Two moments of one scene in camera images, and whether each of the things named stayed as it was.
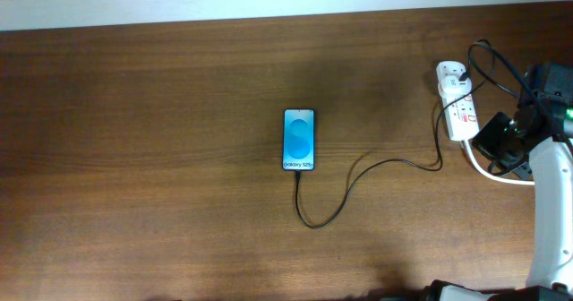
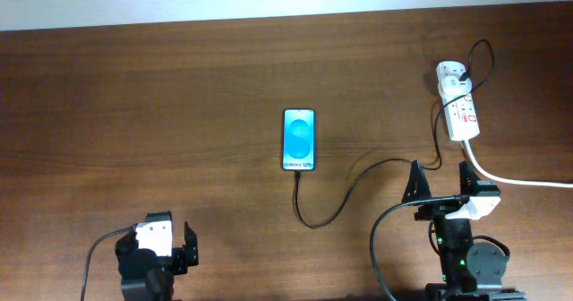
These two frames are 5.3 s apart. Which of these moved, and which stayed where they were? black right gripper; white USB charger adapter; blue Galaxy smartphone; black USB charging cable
Moved: black right gripper
Stayed: black USB charging cable; blue Galaxy smartphone; white USB charger adapter
